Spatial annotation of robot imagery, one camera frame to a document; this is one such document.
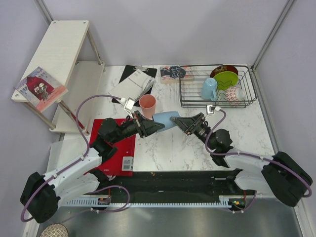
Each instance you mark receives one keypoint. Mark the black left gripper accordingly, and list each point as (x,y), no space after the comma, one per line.
(147,127)

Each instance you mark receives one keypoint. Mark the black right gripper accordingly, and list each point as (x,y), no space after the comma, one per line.
(183,123)

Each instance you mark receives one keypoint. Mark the pink plastic cup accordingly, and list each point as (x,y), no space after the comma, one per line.
(148,105)

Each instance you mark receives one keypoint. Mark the light blue mug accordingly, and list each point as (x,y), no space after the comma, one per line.
(208,90)

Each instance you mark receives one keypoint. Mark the green plate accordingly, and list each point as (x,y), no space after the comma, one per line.
(226,80)

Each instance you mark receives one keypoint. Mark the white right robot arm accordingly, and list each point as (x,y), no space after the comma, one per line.
(276,174)

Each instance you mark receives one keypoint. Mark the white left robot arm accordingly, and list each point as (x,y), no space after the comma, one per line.
(43,194)

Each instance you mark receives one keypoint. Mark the white paper booklet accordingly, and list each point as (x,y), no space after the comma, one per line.
(132,86)

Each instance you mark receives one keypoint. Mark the red folder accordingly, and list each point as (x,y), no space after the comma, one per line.
(121,164)

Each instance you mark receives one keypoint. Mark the blue pink book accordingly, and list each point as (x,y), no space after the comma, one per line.
(172,74)

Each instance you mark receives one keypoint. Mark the red white patterned mug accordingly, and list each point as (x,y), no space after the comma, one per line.
(235,93)

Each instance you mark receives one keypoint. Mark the black clipboard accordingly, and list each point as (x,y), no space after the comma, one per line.
(128,70)

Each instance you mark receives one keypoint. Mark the red floral bowl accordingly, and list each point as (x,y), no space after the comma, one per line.
(223,68)

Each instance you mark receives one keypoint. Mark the red illustrated book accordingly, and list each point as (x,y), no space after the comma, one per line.
(41,89)

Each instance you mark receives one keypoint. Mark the white wooden shelf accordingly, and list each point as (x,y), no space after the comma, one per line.
(58,54)

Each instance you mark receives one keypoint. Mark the patterned round object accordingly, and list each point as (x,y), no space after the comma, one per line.
(55,230)

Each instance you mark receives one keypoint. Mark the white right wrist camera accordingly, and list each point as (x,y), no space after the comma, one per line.
(210,109)

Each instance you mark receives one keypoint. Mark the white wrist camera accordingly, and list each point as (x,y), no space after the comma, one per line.
(210,109)
(129,104)

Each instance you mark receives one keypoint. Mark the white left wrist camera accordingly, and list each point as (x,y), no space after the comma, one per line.
(129,104)

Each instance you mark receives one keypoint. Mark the black wire dish rack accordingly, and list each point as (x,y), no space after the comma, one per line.
(190,89)

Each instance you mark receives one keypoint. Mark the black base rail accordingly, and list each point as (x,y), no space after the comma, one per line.
(171,186)

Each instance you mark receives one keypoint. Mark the white cable duct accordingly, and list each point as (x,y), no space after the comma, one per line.
(94,201)

